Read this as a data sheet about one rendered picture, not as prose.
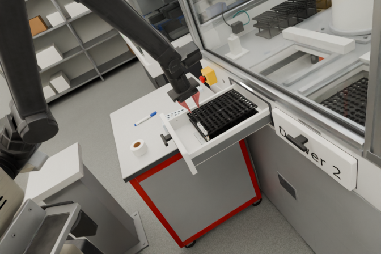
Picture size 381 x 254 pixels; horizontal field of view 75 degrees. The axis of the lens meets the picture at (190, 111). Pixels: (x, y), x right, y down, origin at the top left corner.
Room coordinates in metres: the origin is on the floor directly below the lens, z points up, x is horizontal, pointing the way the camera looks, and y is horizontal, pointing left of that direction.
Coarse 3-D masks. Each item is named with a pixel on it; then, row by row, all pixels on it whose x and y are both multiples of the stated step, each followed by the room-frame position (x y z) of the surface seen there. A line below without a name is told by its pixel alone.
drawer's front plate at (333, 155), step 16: (272, 112) 0.61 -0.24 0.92; (288, 128) 0.54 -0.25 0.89; (304, 128) 0.48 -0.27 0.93; (304, 144) 0.48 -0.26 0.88; (320, 144) 0.42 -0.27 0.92; (320, 160) 0.42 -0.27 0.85; (336, 160) 0.37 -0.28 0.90; (352, 160) 0.33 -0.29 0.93; (336, 176) 0.37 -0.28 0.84; (352, 176) 0.33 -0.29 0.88
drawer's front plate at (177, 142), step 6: (162, 114) 0.86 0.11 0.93; (162, 120) 0.84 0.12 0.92; (168, 126) 0.76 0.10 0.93; (174, 132) 0.71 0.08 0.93; (174, 138) 0.68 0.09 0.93; (180, 144) 0.64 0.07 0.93; (180, 150) 0.61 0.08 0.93; (186, 150) 0.60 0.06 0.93; (186, 156) 0.59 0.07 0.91; (186, 162) 0.62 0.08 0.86; (192, 162) 0.59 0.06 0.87; (192, 168) 0.59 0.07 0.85
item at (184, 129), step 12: (216, 96) 0.88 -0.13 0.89; (252, 96) 0.79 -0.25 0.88; (192, 108) 0.87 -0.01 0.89; (264, 108) 0.72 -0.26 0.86; (168, 120) 0.85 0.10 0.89; (180, 120) 0.86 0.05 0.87; (252, 120) 0.65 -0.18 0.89; (264, 120) 0.65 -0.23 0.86; (180, 132) 0.82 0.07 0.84; (192, 132) 0.79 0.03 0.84; (228, 132) 0.64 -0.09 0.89; (240, 132) 0.64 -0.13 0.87; (252, 132) 0.65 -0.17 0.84; (192, 144) 0.72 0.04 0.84; (204, 144) 0.63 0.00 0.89; (216, 144) 0.63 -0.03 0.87; (228, 144) 0.63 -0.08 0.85; (192, 156) 0.61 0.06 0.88; (204, 156) 0.62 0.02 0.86
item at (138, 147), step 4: (140, 140) 0.94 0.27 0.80; (132, 144) 0.94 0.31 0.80; (136, 144) 0.93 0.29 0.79; (140, 144) 0.91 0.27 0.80; (144, 144) 0.91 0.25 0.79; (132, 148) 0.91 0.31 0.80; (136, 148) 0.90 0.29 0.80; (140, 148) 0.89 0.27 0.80; (144, 148) 0.90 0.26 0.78; (136, 152) 0.89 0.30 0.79; (140, 152) 0.88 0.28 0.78; (144, 152) 0.89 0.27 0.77
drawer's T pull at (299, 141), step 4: (288, 136) 0.49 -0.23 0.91; (300, 136) 0.48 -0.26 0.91; (288, 140) 0.49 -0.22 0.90; (292, 140) 0.48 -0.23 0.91; (296, 140) 0.47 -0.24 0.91; (300, 140) 0.46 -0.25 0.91; (304, 140) 0.46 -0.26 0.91; (296, 144) 0.46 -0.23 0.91; (300, 144) 0.45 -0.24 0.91; (300, 148) 0.44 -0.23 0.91; (304, 148) 0.43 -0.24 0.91
